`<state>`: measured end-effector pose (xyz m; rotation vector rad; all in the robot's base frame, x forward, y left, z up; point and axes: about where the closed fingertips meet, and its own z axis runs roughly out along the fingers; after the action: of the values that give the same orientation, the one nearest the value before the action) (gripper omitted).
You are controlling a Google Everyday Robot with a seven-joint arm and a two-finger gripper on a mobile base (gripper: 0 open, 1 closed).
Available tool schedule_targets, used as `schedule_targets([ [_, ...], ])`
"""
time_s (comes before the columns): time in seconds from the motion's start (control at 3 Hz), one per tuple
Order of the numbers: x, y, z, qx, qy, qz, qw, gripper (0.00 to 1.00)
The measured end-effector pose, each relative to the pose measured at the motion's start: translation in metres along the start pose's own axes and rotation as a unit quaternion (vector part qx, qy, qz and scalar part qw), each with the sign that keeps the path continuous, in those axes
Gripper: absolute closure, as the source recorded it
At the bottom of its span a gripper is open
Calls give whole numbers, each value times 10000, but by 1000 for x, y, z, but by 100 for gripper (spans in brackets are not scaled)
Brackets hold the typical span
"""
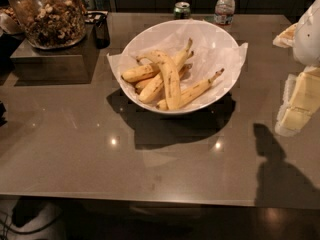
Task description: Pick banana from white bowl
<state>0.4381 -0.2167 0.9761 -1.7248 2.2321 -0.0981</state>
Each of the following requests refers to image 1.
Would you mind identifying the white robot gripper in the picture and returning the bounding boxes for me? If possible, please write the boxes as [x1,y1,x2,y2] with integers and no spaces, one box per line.
[273,0,320,137]

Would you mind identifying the curved yellow banana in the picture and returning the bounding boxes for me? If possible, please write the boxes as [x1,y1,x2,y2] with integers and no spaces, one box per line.
[136,50,181,110]

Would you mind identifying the small hidden yellow banana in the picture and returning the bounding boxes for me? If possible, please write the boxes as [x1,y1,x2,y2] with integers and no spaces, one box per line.
[135,63,192,94]

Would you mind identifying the right long yellow banana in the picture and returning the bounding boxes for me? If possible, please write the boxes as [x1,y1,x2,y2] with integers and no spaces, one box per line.
[156,67,225,112]

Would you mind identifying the white bowl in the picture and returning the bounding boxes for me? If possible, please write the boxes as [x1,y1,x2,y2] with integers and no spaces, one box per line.
[112,19,248,115]

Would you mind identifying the middle yellow banana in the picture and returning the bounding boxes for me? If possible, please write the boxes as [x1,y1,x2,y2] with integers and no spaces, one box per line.
[139,38,193,103]

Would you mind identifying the left short yellow banana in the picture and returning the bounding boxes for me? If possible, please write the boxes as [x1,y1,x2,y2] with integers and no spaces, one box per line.
[121,63,160,83]

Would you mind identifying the white paper liner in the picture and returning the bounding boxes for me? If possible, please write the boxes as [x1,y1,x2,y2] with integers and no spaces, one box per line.
[108,19,248,115]

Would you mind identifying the clear plastic water bottle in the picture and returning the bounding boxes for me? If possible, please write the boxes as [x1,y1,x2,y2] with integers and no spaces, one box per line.
[214,0,235,25]

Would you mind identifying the green soda can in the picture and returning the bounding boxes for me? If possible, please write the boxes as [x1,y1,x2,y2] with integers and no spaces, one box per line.
[173,1,191,19]

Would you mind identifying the black scoop beside jar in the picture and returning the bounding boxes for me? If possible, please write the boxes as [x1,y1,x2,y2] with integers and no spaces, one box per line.
[85,12,110,49]

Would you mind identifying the glass jar of nuts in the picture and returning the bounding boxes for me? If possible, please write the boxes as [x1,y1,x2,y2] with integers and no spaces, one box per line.
[8,0,86,50]

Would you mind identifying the dark square pedestal block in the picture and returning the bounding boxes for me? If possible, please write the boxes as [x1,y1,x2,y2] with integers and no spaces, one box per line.
[10,25,100,86]

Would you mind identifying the black cable on floor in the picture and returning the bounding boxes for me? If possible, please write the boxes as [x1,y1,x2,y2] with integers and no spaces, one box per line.
[0,203,64,240]

